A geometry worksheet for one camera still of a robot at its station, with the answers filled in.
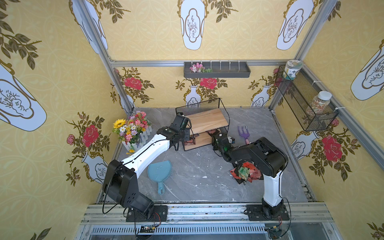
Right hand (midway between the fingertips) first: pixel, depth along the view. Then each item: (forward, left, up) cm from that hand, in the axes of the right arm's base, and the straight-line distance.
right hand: (214, 131), depth 101 cm
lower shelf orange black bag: (-7, +16, -3) cm, 18 cm away
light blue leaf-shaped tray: (-28, +33, -4) cm, 43 cm away
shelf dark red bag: (+1, +1, -2) cm, 3 cm away
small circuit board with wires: (-55, +34, -7) cm, 65 cm away
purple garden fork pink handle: (0, -22, -5) cm, 22 cm away
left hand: (-10, +22, +12) cm, 27 cm away
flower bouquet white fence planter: (-11, +48, +12) cm, 51 cm away
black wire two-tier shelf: (+1, +6, +12) cm, 13 cm away
